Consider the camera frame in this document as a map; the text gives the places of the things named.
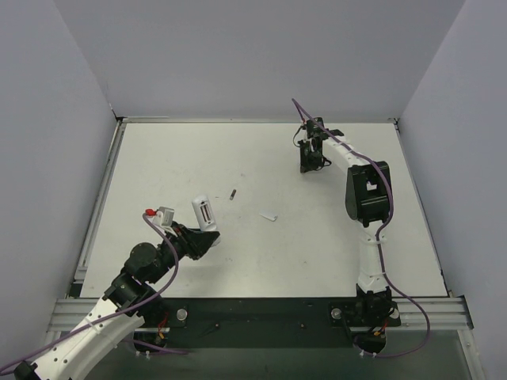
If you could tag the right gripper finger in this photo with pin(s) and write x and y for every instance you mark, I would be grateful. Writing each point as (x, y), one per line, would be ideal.
(321, 161)
(307, 162)

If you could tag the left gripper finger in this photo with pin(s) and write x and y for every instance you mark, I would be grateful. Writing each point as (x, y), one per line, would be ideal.
(190, 234)
(201, 246)

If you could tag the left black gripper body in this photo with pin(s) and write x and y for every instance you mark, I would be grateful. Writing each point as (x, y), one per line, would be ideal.
(186, 242)

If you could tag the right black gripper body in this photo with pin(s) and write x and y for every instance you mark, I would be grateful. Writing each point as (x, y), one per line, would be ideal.
(310, 154)

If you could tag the white remote control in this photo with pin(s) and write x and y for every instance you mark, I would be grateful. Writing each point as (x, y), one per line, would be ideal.
(205, 217)

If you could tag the white battery cover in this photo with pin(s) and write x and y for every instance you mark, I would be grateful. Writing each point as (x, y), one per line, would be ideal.
(271, 216)

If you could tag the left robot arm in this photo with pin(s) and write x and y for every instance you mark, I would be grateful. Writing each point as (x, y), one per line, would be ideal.
(128, 303)

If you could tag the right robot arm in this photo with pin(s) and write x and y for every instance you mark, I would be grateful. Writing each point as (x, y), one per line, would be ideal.
(367, 202)

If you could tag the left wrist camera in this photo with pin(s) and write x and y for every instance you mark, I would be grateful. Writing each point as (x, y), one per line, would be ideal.
(161, 217)

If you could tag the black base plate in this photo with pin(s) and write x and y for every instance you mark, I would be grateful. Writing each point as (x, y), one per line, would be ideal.
(192, 323)

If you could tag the aluminium frame rail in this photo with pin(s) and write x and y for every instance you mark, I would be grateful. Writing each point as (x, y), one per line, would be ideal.
(140, 174)

